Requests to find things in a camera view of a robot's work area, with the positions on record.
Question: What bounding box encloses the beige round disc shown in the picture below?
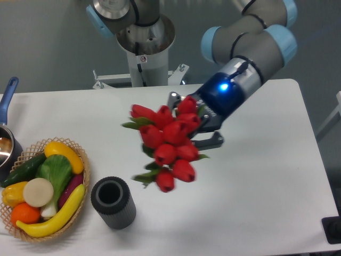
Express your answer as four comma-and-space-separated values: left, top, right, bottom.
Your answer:
23, 178, 54, 207

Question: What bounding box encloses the white frame at right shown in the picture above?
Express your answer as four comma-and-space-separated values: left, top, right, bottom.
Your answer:
315, 91, 340, 142

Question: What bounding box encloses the green cucumber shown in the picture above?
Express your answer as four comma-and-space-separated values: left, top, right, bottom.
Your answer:
1, 153, 46, 188

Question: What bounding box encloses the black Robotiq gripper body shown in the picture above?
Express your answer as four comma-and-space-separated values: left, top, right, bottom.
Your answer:
190, 72, 246, 132

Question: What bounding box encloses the red tulip bouquet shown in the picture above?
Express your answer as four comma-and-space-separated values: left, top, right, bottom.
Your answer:
122, 96, 206, 193

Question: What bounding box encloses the green bok choy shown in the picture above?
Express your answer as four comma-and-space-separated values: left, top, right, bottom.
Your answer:
35, 155, 72, 220

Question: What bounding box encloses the white metal base frame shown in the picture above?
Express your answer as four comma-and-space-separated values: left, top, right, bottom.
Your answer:
92, 63, 190, 90

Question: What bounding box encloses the orange fruit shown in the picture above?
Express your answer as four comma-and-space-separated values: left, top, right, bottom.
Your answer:
11, 203, 40, 227

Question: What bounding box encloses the black device at edge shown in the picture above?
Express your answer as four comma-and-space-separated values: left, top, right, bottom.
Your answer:
321, 216, 340, 244

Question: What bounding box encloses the woven wicker basket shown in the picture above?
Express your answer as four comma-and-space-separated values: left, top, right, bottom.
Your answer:
1, 137, 90, 243

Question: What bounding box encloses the yellow squash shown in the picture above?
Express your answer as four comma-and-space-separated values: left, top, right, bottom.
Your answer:
44, 141, 84, 174

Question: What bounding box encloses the yellow banana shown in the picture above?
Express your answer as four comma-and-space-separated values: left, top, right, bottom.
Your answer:
16, 184, 85, 238

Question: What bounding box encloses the dark grey ribbed vase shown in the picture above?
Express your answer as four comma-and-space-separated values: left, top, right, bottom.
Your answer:
91, 177, 136, 230

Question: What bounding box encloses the blue handled saucepan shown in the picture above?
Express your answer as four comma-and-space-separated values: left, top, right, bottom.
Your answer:
1, 77, 22, 182

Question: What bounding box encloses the purple eggplant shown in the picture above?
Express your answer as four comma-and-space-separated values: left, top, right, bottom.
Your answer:
58, 174, 84, 209

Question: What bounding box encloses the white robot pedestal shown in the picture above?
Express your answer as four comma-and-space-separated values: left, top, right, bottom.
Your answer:
116, 14, 175, 87

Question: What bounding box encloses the yellow bell pepper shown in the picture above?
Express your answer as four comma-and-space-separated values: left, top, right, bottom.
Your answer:
2, 181, 28, 207

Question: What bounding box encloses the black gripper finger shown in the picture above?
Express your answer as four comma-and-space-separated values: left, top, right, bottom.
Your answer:
167, 92, 186, 110
190, 131, 224, 150

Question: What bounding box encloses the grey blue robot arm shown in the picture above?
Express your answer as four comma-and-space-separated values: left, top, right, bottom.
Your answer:
86, 1, 297, 150

